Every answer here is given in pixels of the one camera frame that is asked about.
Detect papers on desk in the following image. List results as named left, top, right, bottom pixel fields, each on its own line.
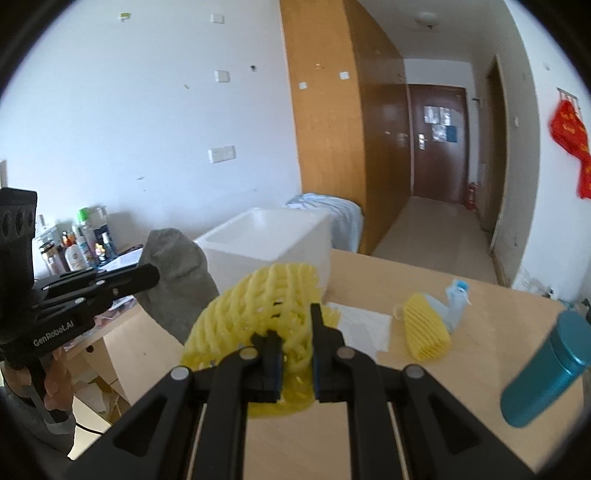
left=99, top=248, right=145, bottom=274

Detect yellow foam fruit net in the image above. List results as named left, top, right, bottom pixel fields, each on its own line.
left=180, top=262, right=341, bottom=419
left=393, top=293, right=451, bottom=362

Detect group of toiletry bottles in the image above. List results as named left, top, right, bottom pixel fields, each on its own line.
left=36, top=207, right=117, bottom=274

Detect white foam box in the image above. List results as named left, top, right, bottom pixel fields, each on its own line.
left=193, top=208, right=334, bottom=302

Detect teal plastic chair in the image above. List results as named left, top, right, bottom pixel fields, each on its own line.
left=501, top=310, right=591, bottom=428

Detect wooden wardrobe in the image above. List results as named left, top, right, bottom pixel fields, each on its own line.
left=279, top=0, right=411, bottom=256

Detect red hanging bags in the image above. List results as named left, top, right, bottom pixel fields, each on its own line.
left=549, top=99, right=591, bottom=200

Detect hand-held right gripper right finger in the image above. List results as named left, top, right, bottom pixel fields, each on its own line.
left=310, top=303, right=532, bottom=480

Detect white paper towel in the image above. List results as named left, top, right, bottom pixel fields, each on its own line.
left=323, top=302, right=392, bottom=365

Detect white plastic bag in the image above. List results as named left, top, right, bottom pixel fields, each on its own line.
left=285, top=193, right=365, bottom=254

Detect person's left hand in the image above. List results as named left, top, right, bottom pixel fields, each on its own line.
left=44, top=345, right=71, bottom=412

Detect dark brown entrance door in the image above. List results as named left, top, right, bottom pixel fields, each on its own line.
left=409, top=84, right=470, bottom=205

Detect grey sock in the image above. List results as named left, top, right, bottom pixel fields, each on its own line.
left=136, top=227, right=221, bottom=345

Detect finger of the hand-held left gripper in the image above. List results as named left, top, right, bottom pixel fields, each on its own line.
left=41, top=263, right=160, bottom=302
left=33, top=292, right=127, bottom=325

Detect blue face mask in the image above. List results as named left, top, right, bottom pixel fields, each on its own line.
left=425, top=279, right=474, bottom=334

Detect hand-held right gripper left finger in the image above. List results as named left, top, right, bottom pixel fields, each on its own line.
left=65, top=331, right=283, bottom=480

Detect brown side door frame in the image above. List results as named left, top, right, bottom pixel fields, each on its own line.
left=484, top=54, right=512, bottom=288

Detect cardboard pieces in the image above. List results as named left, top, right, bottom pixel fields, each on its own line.
left=69, top=373, right=136, bottom=431

